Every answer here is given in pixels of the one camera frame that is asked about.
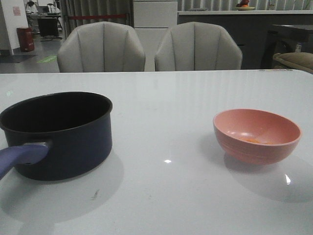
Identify black office desk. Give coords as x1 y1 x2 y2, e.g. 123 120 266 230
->
26 13 63 41

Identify dark grey counter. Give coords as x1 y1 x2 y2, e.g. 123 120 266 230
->
178 10 313 69

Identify white cabinet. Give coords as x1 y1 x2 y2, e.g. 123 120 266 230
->
133 0 178 71

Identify red waste bin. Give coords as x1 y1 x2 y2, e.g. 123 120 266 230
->
17 27 35 52

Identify left grey upholstered chair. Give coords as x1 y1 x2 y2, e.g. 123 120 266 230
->
57 22 146 73

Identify dark side table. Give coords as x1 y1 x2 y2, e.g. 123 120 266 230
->
260 24 313 69

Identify brown cushion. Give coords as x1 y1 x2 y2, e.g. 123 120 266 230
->
272 52 313 74

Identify dark blue saucepan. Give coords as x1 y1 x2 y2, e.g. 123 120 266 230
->
0 92 112 181

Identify orange ham pieces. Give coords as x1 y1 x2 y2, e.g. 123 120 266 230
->
241 138 273 144

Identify fruit plate on counter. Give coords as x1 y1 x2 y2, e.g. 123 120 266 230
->
235 0 255 11

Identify right grey upholstered chair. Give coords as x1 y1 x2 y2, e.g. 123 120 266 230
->
155 22 243 71

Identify grey upholstered chair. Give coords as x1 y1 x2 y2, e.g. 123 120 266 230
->
155 22 243 71
57 22 146 73

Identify pink plastic bowl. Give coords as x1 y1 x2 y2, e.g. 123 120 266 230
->
213 109 302 165

